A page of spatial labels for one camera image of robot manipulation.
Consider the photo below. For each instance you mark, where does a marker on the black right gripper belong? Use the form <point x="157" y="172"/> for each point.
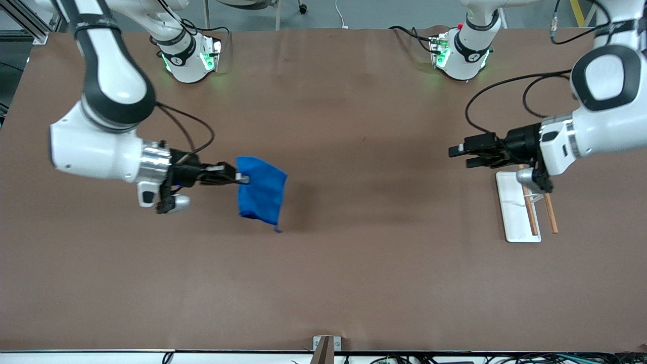
<point x="185" y="172"/>

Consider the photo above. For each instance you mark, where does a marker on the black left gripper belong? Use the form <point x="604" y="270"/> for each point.
<point x="522" y="139"/>

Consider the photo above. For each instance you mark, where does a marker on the blue towel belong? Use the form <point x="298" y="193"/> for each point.
<point x="263" y="189"/>

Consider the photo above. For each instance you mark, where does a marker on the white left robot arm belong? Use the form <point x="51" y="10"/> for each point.
<point x="601" y="126"/>

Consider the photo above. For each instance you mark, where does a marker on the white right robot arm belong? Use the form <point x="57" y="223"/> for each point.
<point x="101" y="151"/>

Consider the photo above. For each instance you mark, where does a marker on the white rack base plate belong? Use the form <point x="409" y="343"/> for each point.
<point x="513" y="217"/>

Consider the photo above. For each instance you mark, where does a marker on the grey metal bracket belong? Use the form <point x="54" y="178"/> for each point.
<point x="336" y="343"/>

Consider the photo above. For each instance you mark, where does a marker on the brown camera post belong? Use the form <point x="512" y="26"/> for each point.
<point x="322" y="354"/>

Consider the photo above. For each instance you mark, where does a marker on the aluminium frame profile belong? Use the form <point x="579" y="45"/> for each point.
<point x="30" y="25"/>

